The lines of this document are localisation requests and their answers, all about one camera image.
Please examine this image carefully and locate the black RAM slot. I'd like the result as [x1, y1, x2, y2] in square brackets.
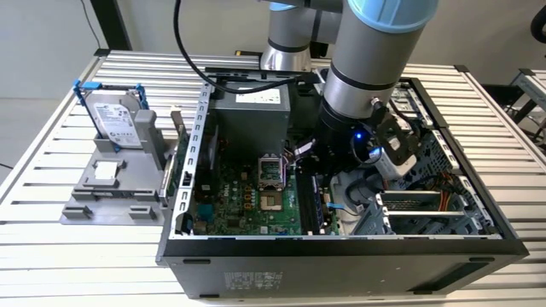
[294, 172, 308, 236]
[300, 172, 313, 236]
[305, 174, 318, 236]

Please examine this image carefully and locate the metal socket cover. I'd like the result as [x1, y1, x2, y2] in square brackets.
[258, 155, 286, 190]

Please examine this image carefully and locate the grey power supply unit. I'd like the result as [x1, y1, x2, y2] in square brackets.
[212, 83, 293, 161]

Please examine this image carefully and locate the grey metal drive cage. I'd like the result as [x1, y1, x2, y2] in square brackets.
[390, 79, 430, 129]

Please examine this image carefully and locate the CPU socket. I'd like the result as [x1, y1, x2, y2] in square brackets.
[261, 191, 285, 212]

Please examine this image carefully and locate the metal disk bay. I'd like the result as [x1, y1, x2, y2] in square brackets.
[354, 188, 487, 237]

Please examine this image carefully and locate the green motherboard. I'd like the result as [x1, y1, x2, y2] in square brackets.
[194, 156, 342, 237]

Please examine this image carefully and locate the green graphics card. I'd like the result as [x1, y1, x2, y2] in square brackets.
[161, 106, 191, 205]

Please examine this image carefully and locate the black PC case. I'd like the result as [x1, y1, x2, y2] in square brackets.
[155, 66, 531, 300]

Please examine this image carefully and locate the grey parts rack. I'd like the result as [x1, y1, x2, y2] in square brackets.
[58, 110, 181, 228]

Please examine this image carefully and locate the slatted metal side table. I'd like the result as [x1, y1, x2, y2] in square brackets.
[505, 67, 546, 129]

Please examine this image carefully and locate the hard disk in blue carrier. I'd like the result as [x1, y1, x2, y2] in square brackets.
[71, 81, 150, 151]

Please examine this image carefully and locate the silver CPU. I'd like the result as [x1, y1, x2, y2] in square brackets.
[94, 162, 118, 180]

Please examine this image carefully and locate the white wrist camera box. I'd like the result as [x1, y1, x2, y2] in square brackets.
[368, 116, 422, 179]

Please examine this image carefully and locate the black looped wire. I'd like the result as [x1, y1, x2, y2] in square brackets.
[345, 177, 384, 214]

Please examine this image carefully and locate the red yellow wire bundle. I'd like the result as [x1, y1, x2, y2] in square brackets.
[433, 171, 461, 212]

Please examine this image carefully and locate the black camera cable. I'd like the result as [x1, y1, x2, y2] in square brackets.
[173, 0, 325, 94]

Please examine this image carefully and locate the black curved hose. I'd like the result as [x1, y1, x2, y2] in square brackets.
[529, 6, 546, 43]

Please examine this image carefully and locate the black upright post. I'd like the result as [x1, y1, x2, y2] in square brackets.
[91, 0, 134, 52]

